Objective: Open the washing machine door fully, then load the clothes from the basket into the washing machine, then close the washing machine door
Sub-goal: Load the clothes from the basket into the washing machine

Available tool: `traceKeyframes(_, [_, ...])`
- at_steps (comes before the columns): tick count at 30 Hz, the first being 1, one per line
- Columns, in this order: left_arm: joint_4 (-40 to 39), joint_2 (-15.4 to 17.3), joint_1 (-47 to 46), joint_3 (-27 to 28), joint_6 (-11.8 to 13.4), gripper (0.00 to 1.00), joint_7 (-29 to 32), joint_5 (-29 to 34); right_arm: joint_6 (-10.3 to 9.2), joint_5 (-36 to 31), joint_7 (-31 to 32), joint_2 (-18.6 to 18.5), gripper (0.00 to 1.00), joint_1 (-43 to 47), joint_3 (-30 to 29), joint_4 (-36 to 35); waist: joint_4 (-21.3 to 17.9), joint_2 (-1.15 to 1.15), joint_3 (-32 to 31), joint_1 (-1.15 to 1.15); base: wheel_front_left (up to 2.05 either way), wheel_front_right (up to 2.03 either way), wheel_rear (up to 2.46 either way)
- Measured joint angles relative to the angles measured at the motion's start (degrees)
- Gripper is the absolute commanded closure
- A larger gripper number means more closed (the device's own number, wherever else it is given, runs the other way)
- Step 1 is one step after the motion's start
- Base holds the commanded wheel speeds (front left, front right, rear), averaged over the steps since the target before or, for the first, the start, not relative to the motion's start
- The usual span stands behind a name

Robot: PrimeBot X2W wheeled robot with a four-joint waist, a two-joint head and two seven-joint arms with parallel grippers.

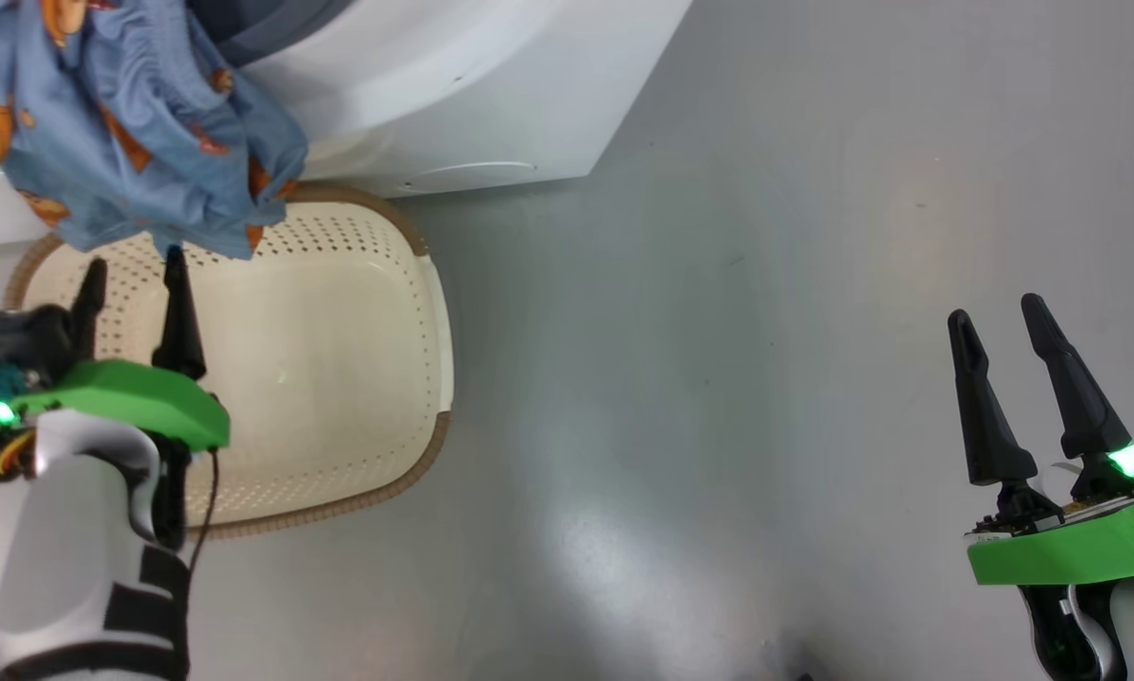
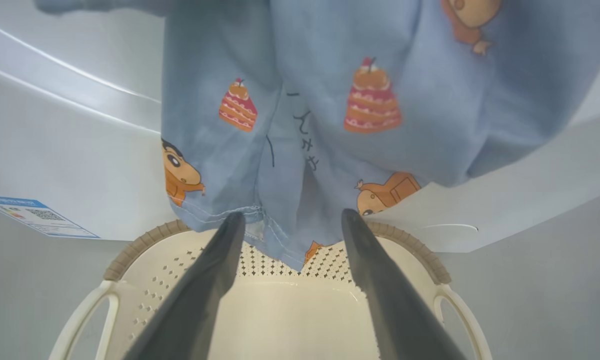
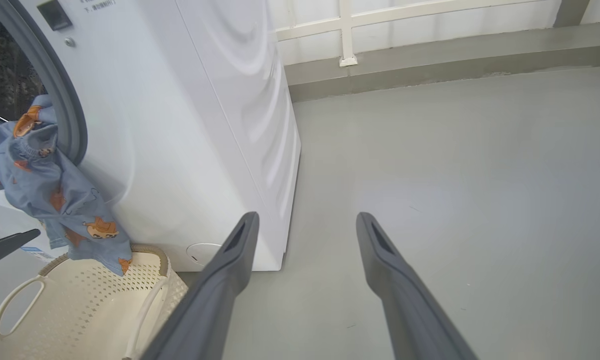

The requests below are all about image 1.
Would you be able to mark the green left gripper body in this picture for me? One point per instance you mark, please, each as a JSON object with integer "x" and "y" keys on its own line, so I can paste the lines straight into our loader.
{"x": 141, "y": 402}

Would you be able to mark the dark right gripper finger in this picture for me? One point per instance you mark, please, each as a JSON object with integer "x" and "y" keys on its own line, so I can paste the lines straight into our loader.
{"x": 1082, "y": 407}
{"x": 992, "y": 426}

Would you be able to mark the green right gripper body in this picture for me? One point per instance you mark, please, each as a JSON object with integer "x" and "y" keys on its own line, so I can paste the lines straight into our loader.
{"x": 1077, "y": 549}

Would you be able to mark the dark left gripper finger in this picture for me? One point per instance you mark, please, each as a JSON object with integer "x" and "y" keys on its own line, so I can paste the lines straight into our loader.
{"x": 88, "y": 312}
{"x": 181, "y": 331}

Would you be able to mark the blue bear print garment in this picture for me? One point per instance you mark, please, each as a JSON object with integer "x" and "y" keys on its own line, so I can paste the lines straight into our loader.
{"x": 141, "y": 113}

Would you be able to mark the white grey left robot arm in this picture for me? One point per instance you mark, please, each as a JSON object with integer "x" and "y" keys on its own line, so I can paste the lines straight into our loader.
{"x": 65, "y": 549}

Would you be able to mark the grey rubber door gasket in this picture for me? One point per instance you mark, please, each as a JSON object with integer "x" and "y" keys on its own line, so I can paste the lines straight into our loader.
{"x": 273, "y": 28}

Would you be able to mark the white washing machine body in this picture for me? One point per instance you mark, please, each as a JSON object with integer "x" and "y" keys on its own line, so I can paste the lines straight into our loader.
{"x": 491, "y": 85}

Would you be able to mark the cream perforated laundry basket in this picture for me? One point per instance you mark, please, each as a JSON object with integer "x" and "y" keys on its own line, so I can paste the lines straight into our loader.
{"x": 330, "y": 359}

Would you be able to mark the round white filter cover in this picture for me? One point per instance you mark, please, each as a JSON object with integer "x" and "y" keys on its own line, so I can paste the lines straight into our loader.
{"x": 477, "y": 175}

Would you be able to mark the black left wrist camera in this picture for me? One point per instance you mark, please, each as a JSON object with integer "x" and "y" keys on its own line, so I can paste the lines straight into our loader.
{"x": 18, "y": 340}

